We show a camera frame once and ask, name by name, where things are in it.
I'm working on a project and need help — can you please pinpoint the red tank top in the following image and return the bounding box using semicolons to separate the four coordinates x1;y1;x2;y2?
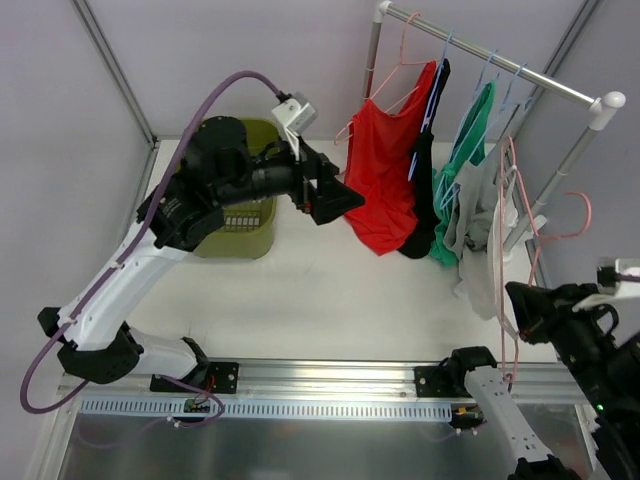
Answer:
344;61;437;256

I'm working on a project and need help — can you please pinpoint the white tank top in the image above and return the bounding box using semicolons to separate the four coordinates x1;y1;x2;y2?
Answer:
452;164;524;321

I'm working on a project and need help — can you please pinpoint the olive green plastic basket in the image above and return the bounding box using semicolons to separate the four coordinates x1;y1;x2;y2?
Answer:
194;118;279;259

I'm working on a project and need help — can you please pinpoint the black tank top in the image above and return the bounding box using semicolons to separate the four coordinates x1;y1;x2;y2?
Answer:
397;58;452;260

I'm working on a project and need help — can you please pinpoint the pink hanger with red top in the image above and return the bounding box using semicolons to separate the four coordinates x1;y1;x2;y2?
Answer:
334;11;423;147

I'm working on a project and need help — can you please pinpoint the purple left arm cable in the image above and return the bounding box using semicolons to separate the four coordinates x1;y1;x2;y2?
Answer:
19;70;281;415

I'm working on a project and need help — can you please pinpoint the white slotted cable duct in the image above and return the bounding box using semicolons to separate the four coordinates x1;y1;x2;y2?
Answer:
79;396;453;423

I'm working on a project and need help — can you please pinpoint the green tank top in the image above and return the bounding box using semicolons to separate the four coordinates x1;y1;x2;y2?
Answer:
429;80;496;267

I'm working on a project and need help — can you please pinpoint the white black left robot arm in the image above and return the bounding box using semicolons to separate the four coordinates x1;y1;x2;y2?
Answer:
38;116;365;391

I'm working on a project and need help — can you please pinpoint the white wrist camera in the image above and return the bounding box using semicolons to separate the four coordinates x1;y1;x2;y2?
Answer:
271;92;318;156
572;258;639;312

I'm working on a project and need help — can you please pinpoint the pink wire hanger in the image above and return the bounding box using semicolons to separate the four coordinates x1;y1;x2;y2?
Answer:
493;136;593;389

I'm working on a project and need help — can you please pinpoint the silver white clothes rack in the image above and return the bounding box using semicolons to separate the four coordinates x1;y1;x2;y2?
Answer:
306;0;627;266

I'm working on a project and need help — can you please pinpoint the grey tank top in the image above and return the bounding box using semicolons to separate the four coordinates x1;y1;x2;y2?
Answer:
444;159;499;260

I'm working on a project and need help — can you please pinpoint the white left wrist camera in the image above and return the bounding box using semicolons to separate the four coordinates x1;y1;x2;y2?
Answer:
271;92;318;156

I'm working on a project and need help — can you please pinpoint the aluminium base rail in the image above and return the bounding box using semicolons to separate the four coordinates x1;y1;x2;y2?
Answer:
59;355;581;406

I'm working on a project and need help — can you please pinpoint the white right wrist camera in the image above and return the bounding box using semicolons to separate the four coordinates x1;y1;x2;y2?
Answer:
572;258;639;312

